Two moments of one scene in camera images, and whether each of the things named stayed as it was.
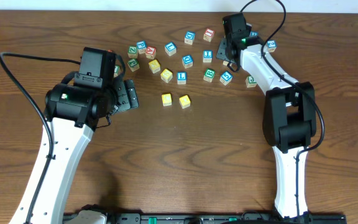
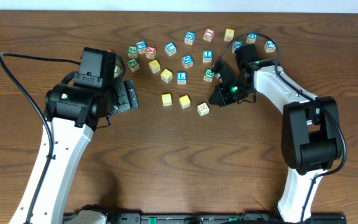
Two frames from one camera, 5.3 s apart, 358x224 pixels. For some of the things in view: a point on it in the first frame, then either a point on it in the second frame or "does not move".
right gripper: (222, 50) -> (226, 91)
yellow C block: (166, 99) does not move
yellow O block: (184, 101) does not move
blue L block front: (181, 78) does not move
